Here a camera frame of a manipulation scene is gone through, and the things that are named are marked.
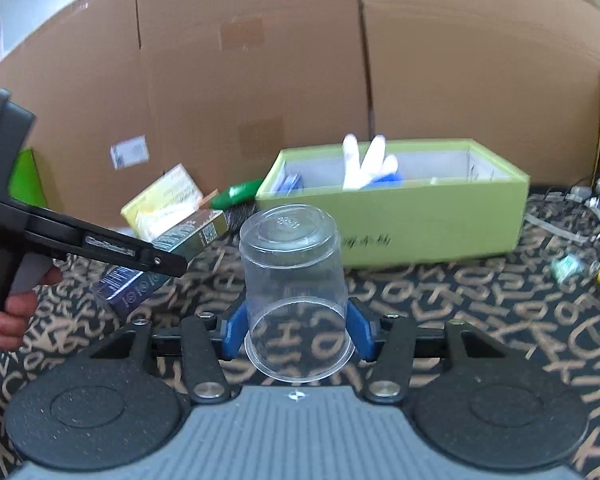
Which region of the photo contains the dark green carton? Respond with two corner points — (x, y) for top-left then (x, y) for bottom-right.
(9, 147), (48, 209)

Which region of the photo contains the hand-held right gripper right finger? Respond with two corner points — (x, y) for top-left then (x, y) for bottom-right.
(347, 297), (506, 404)

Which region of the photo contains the yellow medicine box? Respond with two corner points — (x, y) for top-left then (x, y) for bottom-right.
(120, 164), (204, 241)

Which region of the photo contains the light green shoe box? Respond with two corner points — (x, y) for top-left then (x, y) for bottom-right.
(255, 137), (531, 268)

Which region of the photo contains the person's left hand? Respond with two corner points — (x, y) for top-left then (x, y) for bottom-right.
(0, 255), (63, 353)

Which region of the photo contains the clear plastic cup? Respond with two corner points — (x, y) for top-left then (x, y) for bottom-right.
(239, 203), (356, 386)

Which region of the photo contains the olive and teal small box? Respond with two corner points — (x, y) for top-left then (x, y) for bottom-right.
(152, 208), (229, 261)

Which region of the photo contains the white glove with pink cuff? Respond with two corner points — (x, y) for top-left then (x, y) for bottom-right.
(342, 134), (400, 191)

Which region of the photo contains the blue packet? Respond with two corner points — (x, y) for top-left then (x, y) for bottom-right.
(365, 172), (403, 188)

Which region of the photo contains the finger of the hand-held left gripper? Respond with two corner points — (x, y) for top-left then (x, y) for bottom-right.
(25, 208), (188, 278)

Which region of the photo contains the large brown cardboard panel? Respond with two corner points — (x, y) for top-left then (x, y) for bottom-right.
(352, 0), (600, 191)
(0, 0), (376, 231)

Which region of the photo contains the small green packet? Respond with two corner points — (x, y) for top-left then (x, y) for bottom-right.
(210, 178), (265, 209)

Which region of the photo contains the white cable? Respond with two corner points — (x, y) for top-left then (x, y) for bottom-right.
(524, 211), (583, 247)

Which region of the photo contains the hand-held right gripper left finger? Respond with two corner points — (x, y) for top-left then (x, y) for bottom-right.
(89, 304), (251, 406)

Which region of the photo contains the white paper label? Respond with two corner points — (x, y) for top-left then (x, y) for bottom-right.
(110, 136), (148, 170)

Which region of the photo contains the small teal packet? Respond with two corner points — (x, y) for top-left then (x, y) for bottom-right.
(552, 254), (583, 281)

